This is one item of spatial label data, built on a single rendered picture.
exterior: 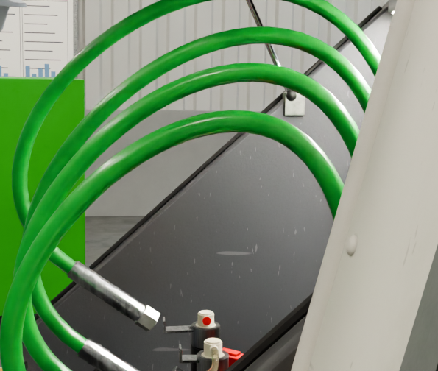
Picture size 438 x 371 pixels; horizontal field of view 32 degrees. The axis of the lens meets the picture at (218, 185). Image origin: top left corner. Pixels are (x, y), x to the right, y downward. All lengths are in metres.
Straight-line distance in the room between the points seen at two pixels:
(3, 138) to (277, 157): 3.05
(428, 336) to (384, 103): 0.15
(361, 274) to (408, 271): 0.05
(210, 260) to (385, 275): 0.78
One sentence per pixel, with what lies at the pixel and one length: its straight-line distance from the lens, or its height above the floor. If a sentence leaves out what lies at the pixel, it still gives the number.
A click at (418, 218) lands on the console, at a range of 0.28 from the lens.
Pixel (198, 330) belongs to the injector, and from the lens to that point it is 0.75.
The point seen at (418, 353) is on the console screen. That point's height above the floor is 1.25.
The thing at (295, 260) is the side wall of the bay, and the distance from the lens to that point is 1.08.
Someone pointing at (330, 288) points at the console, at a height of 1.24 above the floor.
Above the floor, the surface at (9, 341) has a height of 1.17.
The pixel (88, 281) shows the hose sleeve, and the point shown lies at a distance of 0.74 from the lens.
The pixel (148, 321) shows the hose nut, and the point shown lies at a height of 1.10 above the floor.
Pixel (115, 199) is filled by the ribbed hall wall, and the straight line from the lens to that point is 7.29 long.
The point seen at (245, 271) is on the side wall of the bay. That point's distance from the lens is 1.07.
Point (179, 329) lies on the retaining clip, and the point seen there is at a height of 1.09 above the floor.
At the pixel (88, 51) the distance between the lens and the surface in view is 0.71.
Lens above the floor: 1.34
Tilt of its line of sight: 8 degrees down
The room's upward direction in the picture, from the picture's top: 1 degrees clockwise
